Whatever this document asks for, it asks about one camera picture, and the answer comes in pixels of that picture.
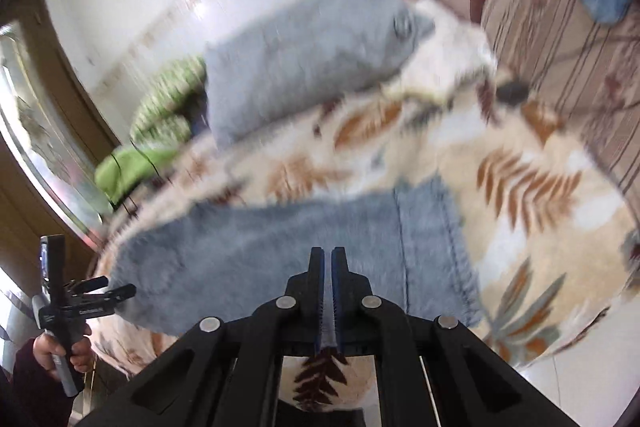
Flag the blue denim pants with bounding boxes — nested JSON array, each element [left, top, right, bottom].
[[110, 176, 482, 336]]

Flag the leaf print fleece blanket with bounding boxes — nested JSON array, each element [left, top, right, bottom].
[[92, 70, 640, 413]]

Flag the person's left hand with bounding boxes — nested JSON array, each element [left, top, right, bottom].
[[32, 325, 96, 381]]

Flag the black charger on blanket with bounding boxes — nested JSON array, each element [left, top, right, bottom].
[[496, 80, 529, 106]]

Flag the striped brown sofa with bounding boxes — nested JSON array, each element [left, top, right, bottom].
[[442, 0, 639, 207]]

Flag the lime green cloth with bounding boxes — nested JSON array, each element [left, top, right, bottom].
[[94, 143, 178, 206]]

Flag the grey quilted pillow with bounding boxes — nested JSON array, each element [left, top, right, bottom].
[[205, 0, 435, 148]]

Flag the green patterned quilt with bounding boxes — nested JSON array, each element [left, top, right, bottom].
[[129, 55, 206, 147]]

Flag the black cable on bed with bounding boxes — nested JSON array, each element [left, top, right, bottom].
[[109, 141, 166, 212]]

